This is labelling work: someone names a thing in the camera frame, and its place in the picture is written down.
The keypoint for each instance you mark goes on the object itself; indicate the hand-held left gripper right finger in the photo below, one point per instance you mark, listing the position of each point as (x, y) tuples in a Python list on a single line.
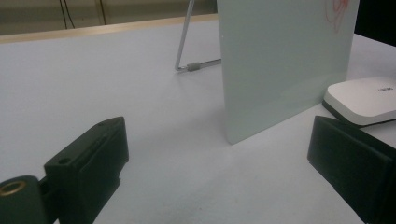
[(355, 168)]

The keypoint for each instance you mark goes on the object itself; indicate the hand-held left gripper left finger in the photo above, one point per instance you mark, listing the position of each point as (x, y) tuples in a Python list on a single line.
[(93, 161)]

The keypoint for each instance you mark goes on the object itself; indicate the white board eraser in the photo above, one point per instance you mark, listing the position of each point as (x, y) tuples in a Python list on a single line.
[(364, 99)]

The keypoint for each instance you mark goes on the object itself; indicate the pale green glass whiteboard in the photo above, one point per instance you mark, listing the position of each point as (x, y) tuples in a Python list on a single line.
[(280, 68)]

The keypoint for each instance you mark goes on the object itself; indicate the thin brown wall conduit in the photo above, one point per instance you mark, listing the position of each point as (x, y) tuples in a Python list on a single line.
[(102, 12)]

